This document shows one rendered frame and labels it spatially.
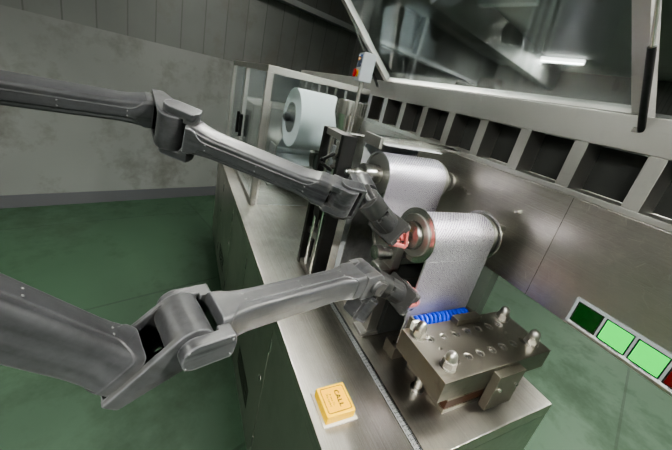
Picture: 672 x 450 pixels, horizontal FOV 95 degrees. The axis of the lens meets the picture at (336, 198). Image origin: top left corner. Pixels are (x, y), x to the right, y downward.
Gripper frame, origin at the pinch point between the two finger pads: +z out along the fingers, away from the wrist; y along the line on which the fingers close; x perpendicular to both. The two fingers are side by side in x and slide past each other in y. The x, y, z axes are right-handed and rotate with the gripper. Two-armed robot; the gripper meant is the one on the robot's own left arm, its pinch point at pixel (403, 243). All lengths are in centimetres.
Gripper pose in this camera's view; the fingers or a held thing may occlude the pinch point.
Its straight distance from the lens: 83.1
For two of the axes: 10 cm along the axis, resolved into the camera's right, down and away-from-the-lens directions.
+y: 4.2, 4.0, -8.2
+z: 5.5, 6.1, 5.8
